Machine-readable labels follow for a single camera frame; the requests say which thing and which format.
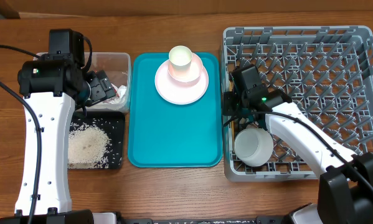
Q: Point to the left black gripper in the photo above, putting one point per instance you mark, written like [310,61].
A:
[101,86]

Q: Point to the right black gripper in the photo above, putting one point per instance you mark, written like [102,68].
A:
[226,111]

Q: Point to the white napkin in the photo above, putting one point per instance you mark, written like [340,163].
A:
[117,101]

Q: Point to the grey metal bowl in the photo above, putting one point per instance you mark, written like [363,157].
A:
[253,146]

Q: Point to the white rice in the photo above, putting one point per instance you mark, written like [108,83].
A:
[93,146]

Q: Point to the white cup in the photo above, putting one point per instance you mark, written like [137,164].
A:
[180,58]

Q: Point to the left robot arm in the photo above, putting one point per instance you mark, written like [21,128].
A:
[52,87]

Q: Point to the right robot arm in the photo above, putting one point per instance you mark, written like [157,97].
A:
[345,178]

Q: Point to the clear plastic bin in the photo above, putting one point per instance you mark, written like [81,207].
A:
[117,66]

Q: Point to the black plastic tray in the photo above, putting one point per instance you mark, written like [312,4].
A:
[114,118]

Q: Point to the white round plate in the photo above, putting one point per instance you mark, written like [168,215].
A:
[176,92]

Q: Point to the pink bowl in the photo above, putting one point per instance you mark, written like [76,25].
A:
[189,74]

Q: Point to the teal serving tray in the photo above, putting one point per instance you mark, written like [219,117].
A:
[162,134]

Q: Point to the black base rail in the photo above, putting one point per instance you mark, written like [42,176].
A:
[189,221]

